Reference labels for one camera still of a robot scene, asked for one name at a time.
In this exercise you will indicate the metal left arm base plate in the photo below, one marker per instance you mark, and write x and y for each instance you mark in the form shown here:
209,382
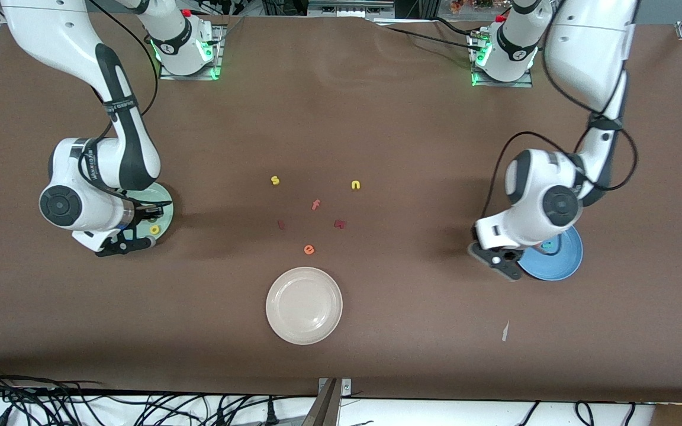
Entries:
501,84

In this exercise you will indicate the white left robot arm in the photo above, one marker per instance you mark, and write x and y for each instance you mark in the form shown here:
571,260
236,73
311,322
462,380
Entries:
589,47

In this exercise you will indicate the beige plate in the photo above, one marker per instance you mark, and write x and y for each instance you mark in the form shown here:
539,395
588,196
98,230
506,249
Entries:
303,306

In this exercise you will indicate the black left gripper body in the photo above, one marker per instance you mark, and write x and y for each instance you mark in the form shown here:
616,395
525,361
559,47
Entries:
534,250

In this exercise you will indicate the metal table bracket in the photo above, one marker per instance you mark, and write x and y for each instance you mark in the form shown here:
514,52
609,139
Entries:
326,408

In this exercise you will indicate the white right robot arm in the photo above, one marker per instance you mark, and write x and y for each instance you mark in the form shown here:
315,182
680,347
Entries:
51,29

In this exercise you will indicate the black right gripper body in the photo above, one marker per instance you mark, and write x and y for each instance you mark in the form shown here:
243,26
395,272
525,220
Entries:
141,214

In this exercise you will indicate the small white paper scrap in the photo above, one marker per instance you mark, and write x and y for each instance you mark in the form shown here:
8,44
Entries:
504,331

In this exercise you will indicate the blue plate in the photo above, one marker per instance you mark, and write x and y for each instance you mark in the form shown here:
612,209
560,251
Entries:
560,266

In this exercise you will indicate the grey power strip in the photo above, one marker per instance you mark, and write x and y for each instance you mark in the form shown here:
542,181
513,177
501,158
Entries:
350,8

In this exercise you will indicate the brown table cover sheet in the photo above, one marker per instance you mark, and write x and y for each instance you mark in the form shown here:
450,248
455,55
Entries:
376,118

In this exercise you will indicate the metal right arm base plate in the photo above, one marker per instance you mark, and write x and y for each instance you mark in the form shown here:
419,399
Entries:
187,77

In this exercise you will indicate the light green plate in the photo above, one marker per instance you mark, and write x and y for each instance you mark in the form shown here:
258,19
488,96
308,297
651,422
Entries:
165,194

